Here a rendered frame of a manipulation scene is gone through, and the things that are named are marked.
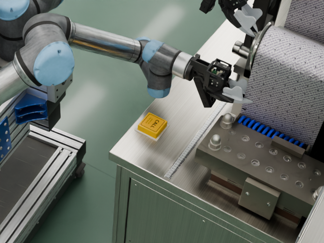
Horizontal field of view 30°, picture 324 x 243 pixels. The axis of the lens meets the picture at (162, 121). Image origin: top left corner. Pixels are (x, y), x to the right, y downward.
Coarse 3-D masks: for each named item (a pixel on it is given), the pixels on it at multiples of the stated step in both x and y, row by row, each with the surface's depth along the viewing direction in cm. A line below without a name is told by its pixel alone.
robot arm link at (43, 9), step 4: (40, 0) 214; (44, 0) 214; (48, 0) 215; (52, 0) 216; (56, 0) 218; (60, 0) 222; (40, 4) 214; (44, 4) 216; (48, 4) 217; (52, 4) 218; (56, 4) 221; (40, 8) 215; (44, 8) 216; (48, 8) 218; (52, 8) 221; (40, 12) 216; (44, 12) 218
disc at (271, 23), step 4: (268, 24) 165; (272, 24) 169; (264, 28) 164; (268, 28) 167; (264, 32) 164; (260, 36) 164; (260, 40) 164; (256, 44) 164; (256, 48) 164; (252, 56) 165; (252, 60) 166; (252, 64) 169
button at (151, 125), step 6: (150, 114) 193; (144, 120) 191; (150, 120) 192; (156, 120) 192; (162, 120) 192; (138, 126) 190; (144, 126) 190; (150, 126) 190; (156, 126) 190; (162, 126) 190; (144, 132) 190; (150, 132) 189; (156, 132) 188
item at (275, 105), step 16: (256, 80) 171; (272, 80) 168; (256, 96) 175; (272, 96) 172; (288, 96) 169; (304, 96) 166; (240, 112) 182; (256, 112) 179; (272, 112) 176; (288, 112) 172; (304, 112) 169; (320, 112) 166; (272, 128) 179; (288, 128) 176; (304, 128) 173
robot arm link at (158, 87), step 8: (144, 64) 194; (144, 72) 193; (152, 72) 186; (152, 80) 188; (160, 80) 187; (168, 80) 188; (152, 88) 191; (160, 88) 190; (168, 88) 191; (152, 96) 194; (160, 96) 193
